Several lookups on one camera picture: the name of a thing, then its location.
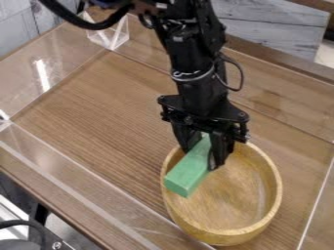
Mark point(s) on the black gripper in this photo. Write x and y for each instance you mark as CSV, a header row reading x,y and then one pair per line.
x,y
201,109

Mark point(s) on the green rectangular block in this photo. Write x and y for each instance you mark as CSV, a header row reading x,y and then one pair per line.
x,y
186,168

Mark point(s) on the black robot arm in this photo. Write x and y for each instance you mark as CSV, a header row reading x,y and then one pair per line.
x,y
193,37

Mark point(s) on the brown wooden bowl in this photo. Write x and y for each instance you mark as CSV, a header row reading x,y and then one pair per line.
x,y
234,203

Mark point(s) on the clear acrylic tray walls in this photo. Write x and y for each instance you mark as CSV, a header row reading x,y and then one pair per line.
x,y
84,144

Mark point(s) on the clear acrylic corner bracket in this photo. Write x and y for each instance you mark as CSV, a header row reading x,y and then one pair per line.
x,y
113,37

